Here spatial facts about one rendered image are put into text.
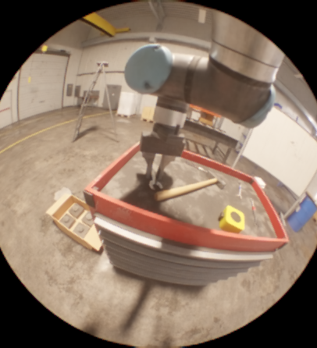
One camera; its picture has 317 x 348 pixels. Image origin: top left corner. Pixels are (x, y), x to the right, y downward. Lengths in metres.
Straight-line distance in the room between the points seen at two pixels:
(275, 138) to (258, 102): 2.50
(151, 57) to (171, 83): 0.05
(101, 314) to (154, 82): 1.28
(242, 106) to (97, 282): 1.24
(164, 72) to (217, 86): 0.07
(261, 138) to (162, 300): 2.74
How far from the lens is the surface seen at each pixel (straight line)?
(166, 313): 1.22
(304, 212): 3.86
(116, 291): 1.16
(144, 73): 0.20
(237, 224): 0.38
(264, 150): 2.64
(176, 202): 0.37
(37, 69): 10.71
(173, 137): 0.28
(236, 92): 0.16
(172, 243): 0.33
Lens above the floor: 1.15
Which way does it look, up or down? 33 degrees down
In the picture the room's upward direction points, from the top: 16 degrees clockwise
